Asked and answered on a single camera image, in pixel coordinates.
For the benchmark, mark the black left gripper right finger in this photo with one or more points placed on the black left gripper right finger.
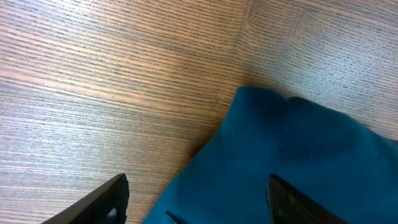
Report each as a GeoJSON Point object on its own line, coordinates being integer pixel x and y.
{"type": "Point", "coordinates": [288, 205]}

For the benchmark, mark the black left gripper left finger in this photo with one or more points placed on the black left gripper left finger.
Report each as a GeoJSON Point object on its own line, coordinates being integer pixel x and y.
{"type": "Point", "coordinates": [106, 204]}

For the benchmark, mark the blue polo shirt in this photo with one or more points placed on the blue polo shirt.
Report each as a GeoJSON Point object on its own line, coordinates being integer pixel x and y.
{"type": "Point", "coordinates": [336, 161]}

